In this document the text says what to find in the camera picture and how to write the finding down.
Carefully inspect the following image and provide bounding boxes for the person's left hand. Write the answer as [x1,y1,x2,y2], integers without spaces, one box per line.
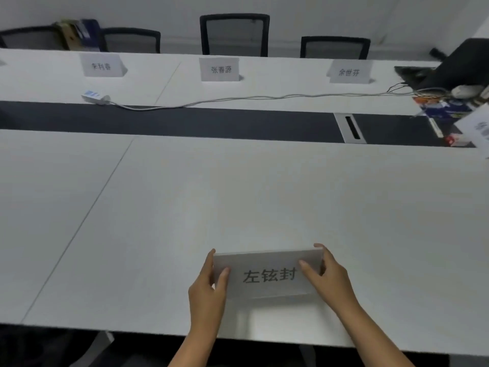
[188,248,232,336]

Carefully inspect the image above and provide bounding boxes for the person's right hand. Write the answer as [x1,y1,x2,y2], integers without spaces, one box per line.
[298,243,360,314]

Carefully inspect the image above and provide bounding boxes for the grey name card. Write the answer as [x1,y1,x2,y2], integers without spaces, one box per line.
[212,248,326,301]
[79,53,128,78]
[199,57,242,83]
[327,59,375,85]

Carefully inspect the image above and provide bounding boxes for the person's right forearm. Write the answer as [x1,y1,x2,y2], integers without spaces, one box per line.
[335,301,416,367]

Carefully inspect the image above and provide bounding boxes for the person's left forearm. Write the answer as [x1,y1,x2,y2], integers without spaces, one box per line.
[167,329,226,367]

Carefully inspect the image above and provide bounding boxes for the grey table leg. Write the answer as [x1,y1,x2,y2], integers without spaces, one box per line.
[71,331,115,367]

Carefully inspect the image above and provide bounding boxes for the white paper sheet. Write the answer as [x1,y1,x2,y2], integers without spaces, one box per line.
[454,106,489,160]

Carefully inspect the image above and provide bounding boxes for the white power strip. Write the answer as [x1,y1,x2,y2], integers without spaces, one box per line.
[81,90,112,106]

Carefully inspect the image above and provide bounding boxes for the black mesh office chair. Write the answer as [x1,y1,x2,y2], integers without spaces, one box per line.
[199,14,270,58]
[99,28,161,54]
[0,26,70,51]
[300,36,371,60]

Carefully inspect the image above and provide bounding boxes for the white cloth bundle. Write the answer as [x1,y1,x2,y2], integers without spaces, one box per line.
[450,84,485,99]

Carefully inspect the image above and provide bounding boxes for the black bag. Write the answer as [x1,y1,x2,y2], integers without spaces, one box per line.
[394,37,489,93]

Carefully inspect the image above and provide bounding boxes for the cardboard box with blue items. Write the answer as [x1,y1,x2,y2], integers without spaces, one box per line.
[55,19,102,52]

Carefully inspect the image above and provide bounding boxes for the grey table cable hatch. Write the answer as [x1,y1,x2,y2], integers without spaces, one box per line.
[333,112,368,145]

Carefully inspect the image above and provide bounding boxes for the white power cable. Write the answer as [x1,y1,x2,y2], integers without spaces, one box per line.
[108,88,448,111]

